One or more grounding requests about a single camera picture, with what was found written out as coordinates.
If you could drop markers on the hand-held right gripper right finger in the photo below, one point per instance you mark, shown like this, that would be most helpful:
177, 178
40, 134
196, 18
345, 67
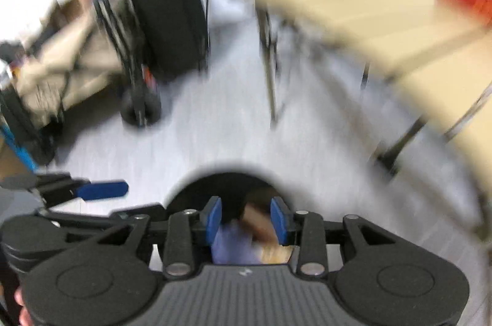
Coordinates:
278, 220

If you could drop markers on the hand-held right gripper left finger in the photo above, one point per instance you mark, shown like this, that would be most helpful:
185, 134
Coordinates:
212, 220

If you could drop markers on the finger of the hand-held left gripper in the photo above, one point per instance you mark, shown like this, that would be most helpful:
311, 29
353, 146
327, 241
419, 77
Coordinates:
138, 210
103, 190

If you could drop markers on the purple and brown wrapper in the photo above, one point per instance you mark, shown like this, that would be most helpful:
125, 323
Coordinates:
234, 245

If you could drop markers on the black trash bin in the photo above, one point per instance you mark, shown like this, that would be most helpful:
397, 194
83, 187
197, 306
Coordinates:
230, 187

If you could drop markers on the person's left hand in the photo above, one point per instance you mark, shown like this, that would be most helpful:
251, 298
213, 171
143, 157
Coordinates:
22, 301

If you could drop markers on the beige folding wagon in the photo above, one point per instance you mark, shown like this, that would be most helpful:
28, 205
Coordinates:
65, 53

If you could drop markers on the black suitcase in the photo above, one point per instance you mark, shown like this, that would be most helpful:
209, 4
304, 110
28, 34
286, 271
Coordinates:
173, 26

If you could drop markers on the folding slatted table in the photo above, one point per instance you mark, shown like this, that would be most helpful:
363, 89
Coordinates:
346, 14

